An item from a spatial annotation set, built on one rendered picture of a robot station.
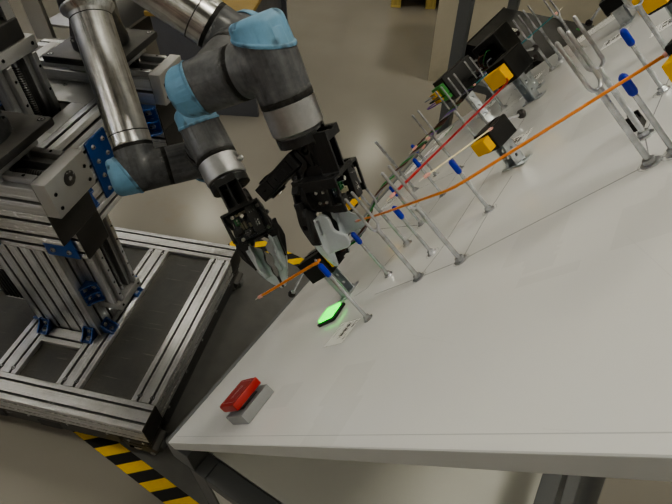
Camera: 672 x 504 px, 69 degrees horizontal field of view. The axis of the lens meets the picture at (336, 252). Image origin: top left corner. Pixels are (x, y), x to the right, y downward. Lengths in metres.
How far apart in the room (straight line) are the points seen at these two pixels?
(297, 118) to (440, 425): 0.43
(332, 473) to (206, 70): 0.71
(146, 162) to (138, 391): 1.01
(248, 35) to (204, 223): 2.07
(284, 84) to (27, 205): 0.74
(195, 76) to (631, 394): 0.59
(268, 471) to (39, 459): 1.26
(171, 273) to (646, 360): 1.97
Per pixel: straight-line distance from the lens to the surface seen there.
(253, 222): 0.84
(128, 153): 1.00
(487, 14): 3.79
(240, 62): 0.66
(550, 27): 1.82
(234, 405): 0.69
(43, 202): 1.19
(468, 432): 0.36
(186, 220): 2.71
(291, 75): 0.65
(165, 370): 1.84
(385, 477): 0.99
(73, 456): 2.07
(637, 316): 0.36
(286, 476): 0.99
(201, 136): 0.90
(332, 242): 0.72
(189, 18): 0.81
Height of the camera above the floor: 1.73
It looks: 45 degrees down
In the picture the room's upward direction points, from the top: straight up
